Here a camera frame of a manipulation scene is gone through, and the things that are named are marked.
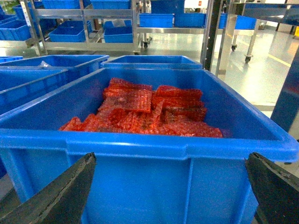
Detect blue bin behind centre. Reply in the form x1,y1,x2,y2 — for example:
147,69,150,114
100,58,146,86
101,55,203,69

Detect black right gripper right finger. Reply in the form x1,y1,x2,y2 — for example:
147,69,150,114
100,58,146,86
246,152,299,224

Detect blue bin behind left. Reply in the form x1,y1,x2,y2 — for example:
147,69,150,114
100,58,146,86
0,55,109,114

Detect distant steel shelf cart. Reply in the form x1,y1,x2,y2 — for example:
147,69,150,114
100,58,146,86
20,0,142,56

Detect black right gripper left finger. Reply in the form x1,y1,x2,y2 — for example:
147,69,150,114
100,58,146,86
0,153,96,224

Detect red bubble wrap bags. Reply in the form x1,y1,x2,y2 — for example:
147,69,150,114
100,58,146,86
60,77,223,138

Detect large blue plastic bin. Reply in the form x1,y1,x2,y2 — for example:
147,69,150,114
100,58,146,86
0,68,299,224

